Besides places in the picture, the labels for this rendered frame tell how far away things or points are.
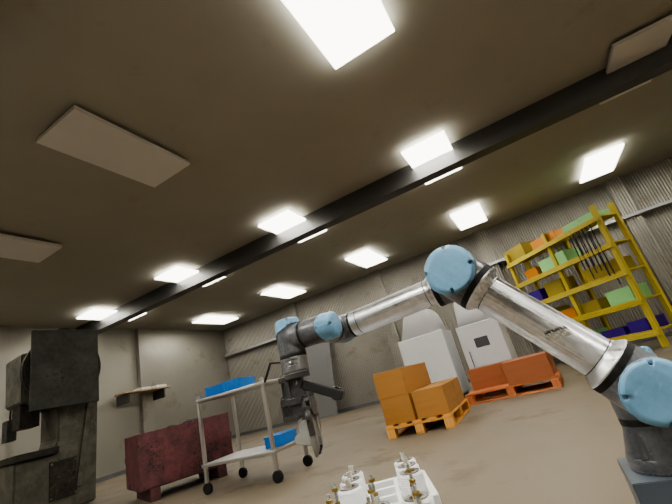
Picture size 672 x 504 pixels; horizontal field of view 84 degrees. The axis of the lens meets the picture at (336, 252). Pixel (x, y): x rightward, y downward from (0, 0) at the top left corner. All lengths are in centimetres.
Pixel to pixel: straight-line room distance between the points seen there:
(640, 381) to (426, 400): 342
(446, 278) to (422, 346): 570
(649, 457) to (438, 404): 322
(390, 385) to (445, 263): 344
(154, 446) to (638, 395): 455
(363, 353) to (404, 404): 651
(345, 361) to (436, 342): 484
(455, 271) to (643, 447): 51
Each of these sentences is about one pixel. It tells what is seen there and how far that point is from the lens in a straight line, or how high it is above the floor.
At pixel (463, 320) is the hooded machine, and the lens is 647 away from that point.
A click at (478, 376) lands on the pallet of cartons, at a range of 581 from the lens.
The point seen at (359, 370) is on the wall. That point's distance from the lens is 1075.
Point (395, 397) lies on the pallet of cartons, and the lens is 427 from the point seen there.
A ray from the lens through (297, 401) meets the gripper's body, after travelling 107.
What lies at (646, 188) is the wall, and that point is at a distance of 1043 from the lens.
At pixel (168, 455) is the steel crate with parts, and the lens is 495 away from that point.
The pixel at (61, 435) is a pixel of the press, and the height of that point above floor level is 91.
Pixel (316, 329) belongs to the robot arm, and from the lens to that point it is 103.
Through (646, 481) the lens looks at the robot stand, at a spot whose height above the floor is 30.
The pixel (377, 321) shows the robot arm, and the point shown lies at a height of 75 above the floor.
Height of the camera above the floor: 60
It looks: 20 degrees up
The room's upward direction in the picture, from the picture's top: 15 degrees counter-clockwise
